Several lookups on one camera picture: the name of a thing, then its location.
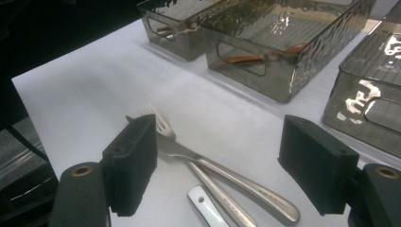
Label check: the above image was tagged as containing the brown spoon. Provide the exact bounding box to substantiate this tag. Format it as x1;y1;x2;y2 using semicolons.
214;42;308;68

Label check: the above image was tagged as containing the clear grey plastic bin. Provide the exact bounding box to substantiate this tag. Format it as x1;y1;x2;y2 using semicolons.
136;0;221;61
200;0;377;104
321;1;401;159

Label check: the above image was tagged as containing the white utensil with holed handle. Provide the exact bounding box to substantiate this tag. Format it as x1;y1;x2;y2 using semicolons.
187;184;231;227

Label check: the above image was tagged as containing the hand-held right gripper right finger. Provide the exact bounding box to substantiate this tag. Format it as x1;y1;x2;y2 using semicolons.
277;114;360;217

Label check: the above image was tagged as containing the metal floor rail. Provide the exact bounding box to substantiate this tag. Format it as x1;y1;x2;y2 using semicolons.
0;116;60;202

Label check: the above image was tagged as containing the white table sheet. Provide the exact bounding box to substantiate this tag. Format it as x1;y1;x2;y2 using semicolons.
11;18;401;227

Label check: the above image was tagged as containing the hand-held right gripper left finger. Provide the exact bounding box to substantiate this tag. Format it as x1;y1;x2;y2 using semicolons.
102;113;158;218

